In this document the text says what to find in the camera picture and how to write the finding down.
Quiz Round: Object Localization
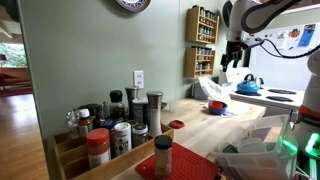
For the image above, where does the orange bowl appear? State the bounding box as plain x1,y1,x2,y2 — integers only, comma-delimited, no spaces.
209,101,225,110

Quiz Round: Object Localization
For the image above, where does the wooden spice tray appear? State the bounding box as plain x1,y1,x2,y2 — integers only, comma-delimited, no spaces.
46,122,175,180

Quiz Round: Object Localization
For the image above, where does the wrist mounted camera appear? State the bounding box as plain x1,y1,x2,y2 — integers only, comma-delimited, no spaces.
243,37,265,50

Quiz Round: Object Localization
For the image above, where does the white lid canister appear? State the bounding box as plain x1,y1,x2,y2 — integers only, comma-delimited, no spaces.
131,97,149,124

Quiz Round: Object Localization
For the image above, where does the black cap glass bottle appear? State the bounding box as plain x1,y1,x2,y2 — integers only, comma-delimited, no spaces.
109,89,126,123

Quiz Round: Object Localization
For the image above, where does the blue fridge paper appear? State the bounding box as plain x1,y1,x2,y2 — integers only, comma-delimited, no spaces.
297,23,316,48

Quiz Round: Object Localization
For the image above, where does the red rug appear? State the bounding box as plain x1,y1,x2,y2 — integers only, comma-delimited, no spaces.
0,86,34,98

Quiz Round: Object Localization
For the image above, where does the white printed spice shaker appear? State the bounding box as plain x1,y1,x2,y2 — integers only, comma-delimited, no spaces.
113,121,133,157

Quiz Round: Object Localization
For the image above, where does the white electric stove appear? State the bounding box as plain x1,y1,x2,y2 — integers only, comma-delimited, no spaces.
218,67,306,118

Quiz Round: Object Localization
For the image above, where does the clear plastic container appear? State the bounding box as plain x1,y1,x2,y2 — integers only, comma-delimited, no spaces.
166,99,188,115

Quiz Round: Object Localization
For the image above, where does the white wall outlet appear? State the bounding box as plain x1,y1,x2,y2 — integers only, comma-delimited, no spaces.
133,69,145,90

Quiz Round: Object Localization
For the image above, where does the red lid spice jar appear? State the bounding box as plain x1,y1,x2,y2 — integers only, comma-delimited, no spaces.
85,127,112,170

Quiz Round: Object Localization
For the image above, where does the dark lid glass jar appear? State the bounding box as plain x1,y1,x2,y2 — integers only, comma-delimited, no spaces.
131,123,149,149

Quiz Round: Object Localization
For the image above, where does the white fridge paper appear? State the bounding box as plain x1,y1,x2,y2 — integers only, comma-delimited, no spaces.
275,30,288,51

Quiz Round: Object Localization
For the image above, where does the wooden bench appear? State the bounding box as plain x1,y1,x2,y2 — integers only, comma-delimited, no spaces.
0,67,33,89

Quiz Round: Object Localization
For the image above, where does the small red lid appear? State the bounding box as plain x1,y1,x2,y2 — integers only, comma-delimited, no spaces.
168,119,186,130

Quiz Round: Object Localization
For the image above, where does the wooden spice rack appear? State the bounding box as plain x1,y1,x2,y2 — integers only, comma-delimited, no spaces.
183,45,217,79
185,5,220,45

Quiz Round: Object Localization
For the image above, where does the white crumpled cloth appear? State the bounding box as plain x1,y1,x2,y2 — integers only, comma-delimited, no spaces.
198,76,231,103

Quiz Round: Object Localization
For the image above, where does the steel pepper grinder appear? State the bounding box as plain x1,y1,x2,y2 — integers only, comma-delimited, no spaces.
146,90,164,138

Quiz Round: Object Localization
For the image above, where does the decorative wall plate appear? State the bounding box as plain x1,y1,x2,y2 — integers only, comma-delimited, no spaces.
115,0,152,14

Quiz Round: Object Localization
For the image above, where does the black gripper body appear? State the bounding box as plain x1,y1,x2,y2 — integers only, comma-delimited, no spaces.
221,40,244,64

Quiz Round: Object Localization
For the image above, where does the clear glass bottle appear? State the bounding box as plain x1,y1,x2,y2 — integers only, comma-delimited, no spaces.
65,109,80,139

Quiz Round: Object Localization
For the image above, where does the green lid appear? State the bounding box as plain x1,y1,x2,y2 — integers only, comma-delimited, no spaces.
222,143,240,154

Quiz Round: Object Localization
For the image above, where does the black lid spice jar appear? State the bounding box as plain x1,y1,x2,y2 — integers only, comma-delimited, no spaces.
153,134,173,179

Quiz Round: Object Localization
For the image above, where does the white refrigerator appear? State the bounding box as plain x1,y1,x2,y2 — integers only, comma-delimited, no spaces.
249,23,320,92

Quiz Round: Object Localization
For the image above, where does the blue kettle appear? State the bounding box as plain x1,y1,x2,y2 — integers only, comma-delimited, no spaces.
236,73,261,95

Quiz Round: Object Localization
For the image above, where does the white cap sauce bottle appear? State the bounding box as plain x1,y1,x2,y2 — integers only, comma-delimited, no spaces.
77,108,94,138

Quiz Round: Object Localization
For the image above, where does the clear plastic bin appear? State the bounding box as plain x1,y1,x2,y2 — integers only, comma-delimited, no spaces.
211,114,299,180

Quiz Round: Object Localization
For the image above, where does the dark steel grinder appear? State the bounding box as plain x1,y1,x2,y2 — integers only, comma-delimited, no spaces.
124,86,140,121

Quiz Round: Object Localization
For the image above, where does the red silicone mat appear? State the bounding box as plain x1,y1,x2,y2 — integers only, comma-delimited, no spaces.
135,142,221,180

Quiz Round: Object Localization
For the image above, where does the dark blue lid jar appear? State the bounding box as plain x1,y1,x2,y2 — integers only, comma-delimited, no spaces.
98,118,117,159

